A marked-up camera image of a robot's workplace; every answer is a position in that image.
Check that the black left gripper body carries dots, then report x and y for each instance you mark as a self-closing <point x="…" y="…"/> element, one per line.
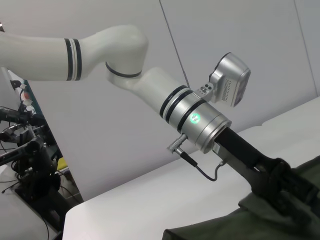
<point x="245" y="155"/>

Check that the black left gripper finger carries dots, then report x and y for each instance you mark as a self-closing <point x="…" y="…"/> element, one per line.
<point x="287" y="195"/>
<point x="300" y="183"/>

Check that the dark green shirt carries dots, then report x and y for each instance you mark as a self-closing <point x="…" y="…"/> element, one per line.
<point x="262" y="220"/>

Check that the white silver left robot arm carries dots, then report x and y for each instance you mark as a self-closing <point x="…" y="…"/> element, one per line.
<point x="112" y="50"/>

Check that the yellow tag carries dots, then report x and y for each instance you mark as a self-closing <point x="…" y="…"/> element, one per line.
<point x="62" y="165"/>

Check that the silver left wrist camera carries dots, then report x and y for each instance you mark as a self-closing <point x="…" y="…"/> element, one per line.
<point x="230" y="80"/>

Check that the teal metal frame post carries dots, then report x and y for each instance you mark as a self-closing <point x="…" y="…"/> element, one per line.
<point x="37" y="102"/>

